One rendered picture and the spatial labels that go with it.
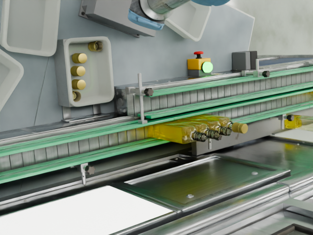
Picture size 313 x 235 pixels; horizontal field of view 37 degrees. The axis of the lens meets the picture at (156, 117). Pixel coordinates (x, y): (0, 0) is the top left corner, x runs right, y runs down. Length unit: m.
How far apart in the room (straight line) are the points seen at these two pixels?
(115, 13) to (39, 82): 0.34
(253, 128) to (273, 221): 0.86
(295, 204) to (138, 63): 0.81
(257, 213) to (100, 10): 0.81
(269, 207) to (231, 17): 1.06
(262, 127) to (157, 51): 0.62
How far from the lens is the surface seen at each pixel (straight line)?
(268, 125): 2.16
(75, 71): 1.57
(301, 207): 1.32
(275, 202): 1.35
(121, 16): 1.62
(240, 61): 2.10
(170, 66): 1.88
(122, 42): 1.74
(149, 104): 1.66
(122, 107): 1.62
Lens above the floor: 2.18
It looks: 51 degrees down
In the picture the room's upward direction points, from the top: 99 degrees clockwise
